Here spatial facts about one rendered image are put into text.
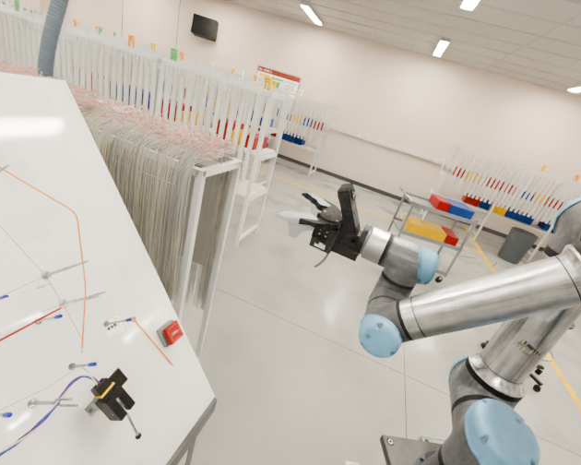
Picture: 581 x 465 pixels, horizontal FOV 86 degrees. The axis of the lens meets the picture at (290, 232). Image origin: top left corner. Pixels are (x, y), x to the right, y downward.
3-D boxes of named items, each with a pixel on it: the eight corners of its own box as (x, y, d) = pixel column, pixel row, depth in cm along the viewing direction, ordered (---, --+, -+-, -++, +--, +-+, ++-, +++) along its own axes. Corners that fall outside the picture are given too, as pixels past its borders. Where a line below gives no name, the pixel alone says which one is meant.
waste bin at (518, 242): (525, 268, 597) (544, 240, 572) (502, 261, 598) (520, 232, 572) (512, 257, 639) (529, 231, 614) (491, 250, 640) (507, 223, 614)
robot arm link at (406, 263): (423, 296, 64) (443, 261, 60) (373, 273, 67) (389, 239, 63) (424, 280, 71) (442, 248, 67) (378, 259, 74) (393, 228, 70)
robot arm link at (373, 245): (386, 242, 63) (393, 227, 70) (366, 233, 65) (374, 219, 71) (373, 270, 67) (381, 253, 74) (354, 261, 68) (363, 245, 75)
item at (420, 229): (431, 267, 474) (466, 203, 430) (441, 285, 428) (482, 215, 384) (369, 248, 474) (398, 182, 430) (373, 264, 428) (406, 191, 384)
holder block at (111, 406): (110, 421, 67) (122, 421, 65) (94, 403, 65) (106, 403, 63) (124, 402, 70) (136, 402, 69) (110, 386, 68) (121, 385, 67)
